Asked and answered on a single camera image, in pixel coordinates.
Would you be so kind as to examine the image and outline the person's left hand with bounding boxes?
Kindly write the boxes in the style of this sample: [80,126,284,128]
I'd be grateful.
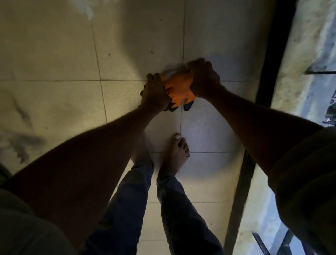
[140,73,173,113]

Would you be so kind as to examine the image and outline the person's right hand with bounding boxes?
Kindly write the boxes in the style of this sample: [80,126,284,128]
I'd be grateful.
[187,58,222,100]

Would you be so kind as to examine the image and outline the person's right forearm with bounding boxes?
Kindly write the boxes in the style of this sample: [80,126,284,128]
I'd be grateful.
[207,88,323,176]

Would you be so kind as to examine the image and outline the person's left forearm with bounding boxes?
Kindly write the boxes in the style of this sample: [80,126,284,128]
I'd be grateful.
[5,105,158,247]

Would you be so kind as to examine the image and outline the person's left foot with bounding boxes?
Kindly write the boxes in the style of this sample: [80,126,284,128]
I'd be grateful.
[131,136,154,169]

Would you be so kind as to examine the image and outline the person's right leg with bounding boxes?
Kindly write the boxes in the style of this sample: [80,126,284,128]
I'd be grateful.
[156,173,225,255]

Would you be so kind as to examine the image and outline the person's grey shirt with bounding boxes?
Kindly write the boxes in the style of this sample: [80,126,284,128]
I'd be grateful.
[0,127,336,255]

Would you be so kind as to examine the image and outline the black metal railing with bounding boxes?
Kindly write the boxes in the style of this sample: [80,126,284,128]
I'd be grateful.
[251,66,336,255]

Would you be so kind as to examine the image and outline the green trees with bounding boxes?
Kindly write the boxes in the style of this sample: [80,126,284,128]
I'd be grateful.
[323,89,336,127]

